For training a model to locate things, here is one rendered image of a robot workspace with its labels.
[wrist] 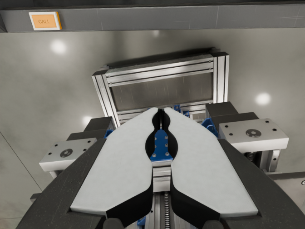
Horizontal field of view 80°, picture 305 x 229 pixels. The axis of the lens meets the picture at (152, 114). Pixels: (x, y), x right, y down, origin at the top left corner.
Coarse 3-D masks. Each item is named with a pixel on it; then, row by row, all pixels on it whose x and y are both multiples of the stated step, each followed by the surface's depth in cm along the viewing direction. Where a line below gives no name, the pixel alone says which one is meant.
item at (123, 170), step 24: (144, 120) 11; (120, 144) 9; (144, 144) 9; (96, 168) 8; (120, 168) 8; (144, 168) 8; (96, 192) 7; (120, 192) 7; (144, 192) 7; (120, 216) 7
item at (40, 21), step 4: (56, 12) 34; (32, 16) 34; (36, 16) 34; (40, 16) 34; (44, 16) 34; (48, 16) 34; (52, 16) 34; (36, 20) 34; (40, 20) 34; (44, 20) 34; (48, 20) 34; (52, 20) 34; (36, 24) 35; (40, 24) 35; (44, 24) 35; (48, 24) 35; (52, 24) 35; (60, 24) 35; (60, 28) 35
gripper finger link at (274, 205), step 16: (224, 144) 9; (240, 160) 8; (240, 176) 7; (256, 176) 7; (256, 192) 7; (272, 192) 7; (272, 208) 6; (288, 208) 6; (224, 224) 6; (240, 224) 6; (256, 224) 6; (272, 224) 6; (288, 224) 6; (304, 224) 6
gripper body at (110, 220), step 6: (108, 222) 6; (114, 222) 6; (120, 222) 6; (210, 222) 6; (216, 222) 6; (108, 228) 6; (114, 228) 6; (120, 228) 6; (204, 228) 5; (210, 228) 5; (216, 228) 5; (222, 228) 5
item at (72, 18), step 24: (24, 24) 36; (72, 24) 36; (96, 24) 35; (120, 24) 35; (144, 24) 35; (168, 24) 35; (192, 24) 35; (216, 24) 35; (240, 24) 35; (264, 24) 34; (288, 24) 34
